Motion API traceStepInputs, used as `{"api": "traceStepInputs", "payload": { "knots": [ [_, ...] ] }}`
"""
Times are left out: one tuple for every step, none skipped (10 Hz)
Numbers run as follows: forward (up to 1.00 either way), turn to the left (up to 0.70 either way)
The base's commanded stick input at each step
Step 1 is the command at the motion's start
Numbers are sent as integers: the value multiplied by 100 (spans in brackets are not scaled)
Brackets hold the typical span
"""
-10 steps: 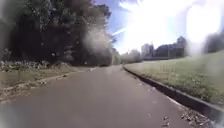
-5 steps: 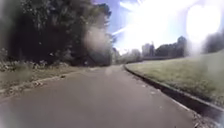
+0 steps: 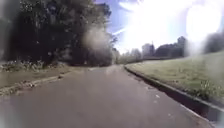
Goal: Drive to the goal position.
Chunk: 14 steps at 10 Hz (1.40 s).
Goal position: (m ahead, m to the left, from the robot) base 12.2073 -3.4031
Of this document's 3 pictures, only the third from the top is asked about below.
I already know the dark wood of trees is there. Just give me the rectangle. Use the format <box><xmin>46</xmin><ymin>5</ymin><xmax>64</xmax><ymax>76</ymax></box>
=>
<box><xmin>0</xmin><ymin>0</ymin><xmax>118</xmax><ymax>69</ymax></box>

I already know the concrete kerb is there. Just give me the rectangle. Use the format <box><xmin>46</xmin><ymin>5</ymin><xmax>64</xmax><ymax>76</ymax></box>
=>
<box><xmin>123</xmin><ymin>65</ymin><xmax>224</xmax><ymax>123</ymax></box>

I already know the grey asphalt path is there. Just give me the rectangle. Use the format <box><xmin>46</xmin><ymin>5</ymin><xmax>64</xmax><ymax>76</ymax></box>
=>
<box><xmin>0</xmin><ymin>64</ymin><xmax>218</xmax><ymax>128</ymax></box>

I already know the weedy grass verge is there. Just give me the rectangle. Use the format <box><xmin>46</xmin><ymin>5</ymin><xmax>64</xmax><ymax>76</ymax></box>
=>
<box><xmin>0</xmin><ymin>61</ymin><xmax>73</xmax><ymax>98</ymax></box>

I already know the distant row of trees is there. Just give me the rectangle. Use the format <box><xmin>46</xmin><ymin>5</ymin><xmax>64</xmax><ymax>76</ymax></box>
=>
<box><xmin>114</xmin><ymin>31</ymin><xmax>224</xmax><ymax>65</ymax></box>

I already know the grass slope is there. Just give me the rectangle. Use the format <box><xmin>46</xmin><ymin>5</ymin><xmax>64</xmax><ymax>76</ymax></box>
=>
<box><xmin>126</xmin><ymin>50</ymin><xmax>224</xmax><ymax>101</ymax></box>

